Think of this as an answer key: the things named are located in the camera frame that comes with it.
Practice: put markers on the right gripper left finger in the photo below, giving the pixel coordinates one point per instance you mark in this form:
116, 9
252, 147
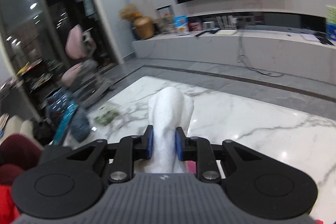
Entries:
75, 181

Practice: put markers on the white wifi router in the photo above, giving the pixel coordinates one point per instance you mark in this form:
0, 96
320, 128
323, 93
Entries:
227, 25

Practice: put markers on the white towel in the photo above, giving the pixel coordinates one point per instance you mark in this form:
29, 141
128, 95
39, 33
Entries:
167, 110

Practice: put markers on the framed picture on console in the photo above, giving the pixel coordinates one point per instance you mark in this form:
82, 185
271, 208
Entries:
164, 11

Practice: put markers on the bag of green vegetables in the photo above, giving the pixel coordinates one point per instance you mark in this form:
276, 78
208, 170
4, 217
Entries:
105, 115

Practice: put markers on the gold acorn vase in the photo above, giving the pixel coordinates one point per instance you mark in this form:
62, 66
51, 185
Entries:
144, 27

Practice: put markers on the pink office chair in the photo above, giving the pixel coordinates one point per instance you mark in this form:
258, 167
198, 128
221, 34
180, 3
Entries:
84, 79

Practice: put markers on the green blue picture book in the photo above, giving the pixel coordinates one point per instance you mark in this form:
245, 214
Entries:
331, 23

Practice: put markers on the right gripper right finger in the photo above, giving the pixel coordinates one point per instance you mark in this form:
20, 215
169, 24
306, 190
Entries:
255, 183

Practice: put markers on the blue snack bag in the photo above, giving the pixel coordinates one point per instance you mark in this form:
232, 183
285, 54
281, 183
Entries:
181, 25

